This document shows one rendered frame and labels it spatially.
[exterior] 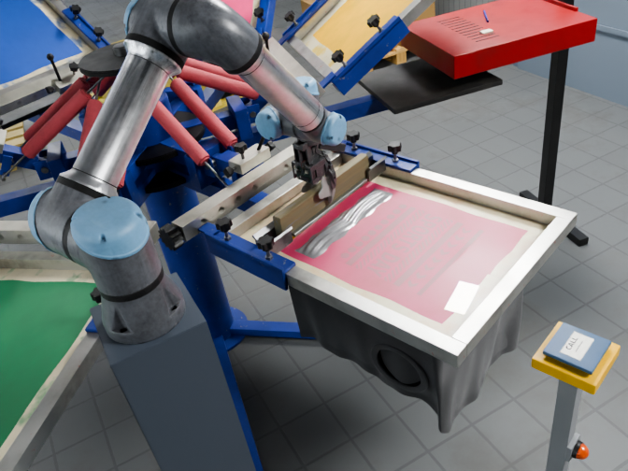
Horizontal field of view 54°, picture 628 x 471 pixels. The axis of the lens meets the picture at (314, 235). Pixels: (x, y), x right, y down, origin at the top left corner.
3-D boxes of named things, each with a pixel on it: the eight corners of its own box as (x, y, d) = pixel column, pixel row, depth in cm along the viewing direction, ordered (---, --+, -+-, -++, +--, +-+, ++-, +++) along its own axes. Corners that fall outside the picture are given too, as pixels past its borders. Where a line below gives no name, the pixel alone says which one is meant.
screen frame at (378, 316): (576, 224, 158) (578, 212, 155) (457, 368, 125) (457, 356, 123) (341, 155, 204) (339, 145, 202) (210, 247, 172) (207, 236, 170)
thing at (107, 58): (274, 322, 282) (204, 31, 204) (209, 378, 260) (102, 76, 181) (218, 291, 306) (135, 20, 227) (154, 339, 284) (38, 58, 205)
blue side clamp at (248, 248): (299, 280, 157) (294, 259, 153) (286, 291, 154) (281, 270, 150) (222, 243, 175) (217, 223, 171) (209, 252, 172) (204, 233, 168)
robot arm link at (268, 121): (284, 117, 139) (314, 98, 146) (249, 109, 145) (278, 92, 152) (290, 148, 144) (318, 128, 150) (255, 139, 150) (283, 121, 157)
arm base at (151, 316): (116, 357, 106) (96, 315, 100) (97, 308, 117) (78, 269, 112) (196, 320, 111) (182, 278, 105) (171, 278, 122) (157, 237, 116)
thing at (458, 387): (521, 344, 184) (532, 229, 159) (441, 449, 159) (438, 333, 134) (512, 339, 186) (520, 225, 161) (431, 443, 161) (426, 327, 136)
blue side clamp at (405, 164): (420, 179, 188) (419, 160, 184) (410, 187, 185) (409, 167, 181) (344, 157, 205) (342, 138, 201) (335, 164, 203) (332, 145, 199)
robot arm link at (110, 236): (122, 306, 101) (94, 241, 94) (77, 280, 109) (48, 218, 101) (176, 265, 109) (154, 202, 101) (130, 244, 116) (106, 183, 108)
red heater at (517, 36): (524, 17, 274) (526, -11, 267) (594, 45, 238) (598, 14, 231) (401, 49, 263) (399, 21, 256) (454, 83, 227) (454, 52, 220)
